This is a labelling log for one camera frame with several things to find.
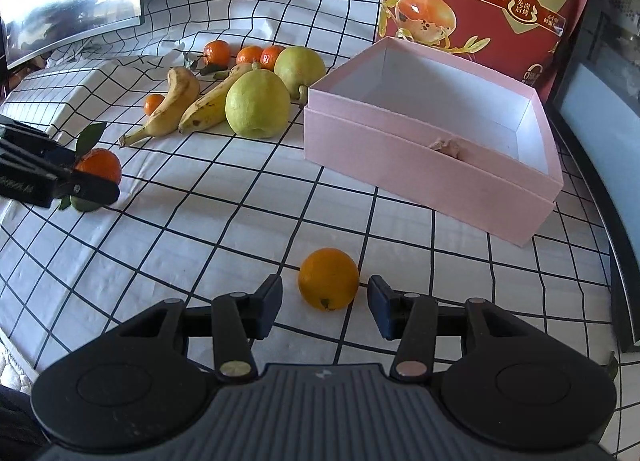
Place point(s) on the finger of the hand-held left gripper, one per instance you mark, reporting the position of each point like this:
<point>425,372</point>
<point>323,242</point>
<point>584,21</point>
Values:
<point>92,189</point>
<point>60,155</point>

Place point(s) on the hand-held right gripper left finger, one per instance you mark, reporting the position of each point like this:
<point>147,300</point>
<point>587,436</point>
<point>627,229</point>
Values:
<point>272,298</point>

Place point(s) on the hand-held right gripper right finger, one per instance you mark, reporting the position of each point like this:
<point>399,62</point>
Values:
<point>380,306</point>

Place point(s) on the tangerine with large green leaf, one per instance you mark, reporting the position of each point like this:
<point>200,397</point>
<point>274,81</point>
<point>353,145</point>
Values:
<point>100,163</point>

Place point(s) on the round orange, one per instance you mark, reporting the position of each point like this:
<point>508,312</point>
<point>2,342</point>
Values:
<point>328,278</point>

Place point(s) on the pink cardboard box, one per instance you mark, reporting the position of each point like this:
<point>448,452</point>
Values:
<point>425,176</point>

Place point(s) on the tangerine with leaves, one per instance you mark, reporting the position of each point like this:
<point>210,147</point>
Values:
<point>216,52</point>

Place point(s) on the small tangerine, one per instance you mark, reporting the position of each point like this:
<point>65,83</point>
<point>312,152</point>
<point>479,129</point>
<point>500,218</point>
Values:
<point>272,57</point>
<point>248,54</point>
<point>152,103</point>

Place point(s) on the white black-checkered tablecloth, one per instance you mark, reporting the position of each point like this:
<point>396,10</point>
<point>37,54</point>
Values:
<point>210,221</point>

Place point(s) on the yellow banana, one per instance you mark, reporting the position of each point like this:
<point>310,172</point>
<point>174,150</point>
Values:
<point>172,101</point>
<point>210,103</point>

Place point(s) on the white quilted mattress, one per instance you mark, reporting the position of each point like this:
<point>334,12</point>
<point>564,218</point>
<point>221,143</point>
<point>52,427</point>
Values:
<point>15,361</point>

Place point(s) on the green pear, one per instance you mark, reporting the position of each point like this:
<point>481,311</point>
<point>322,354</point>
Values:
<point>300,66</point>
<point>257,106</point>

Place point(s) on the black frame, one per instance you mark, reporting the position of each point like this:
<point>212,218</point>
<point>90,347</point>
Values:
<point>625,261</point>

